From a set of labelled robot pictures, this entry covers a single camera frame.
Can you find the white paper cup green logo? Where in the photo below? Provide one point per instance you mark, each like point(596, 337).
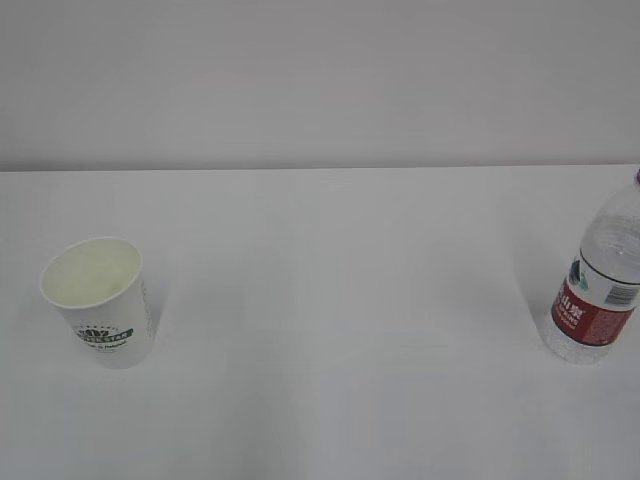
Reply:
point(97, 286)

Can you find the clear water bottle red label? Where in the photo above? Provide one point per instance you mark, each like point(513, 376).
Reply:
point(600, 291)

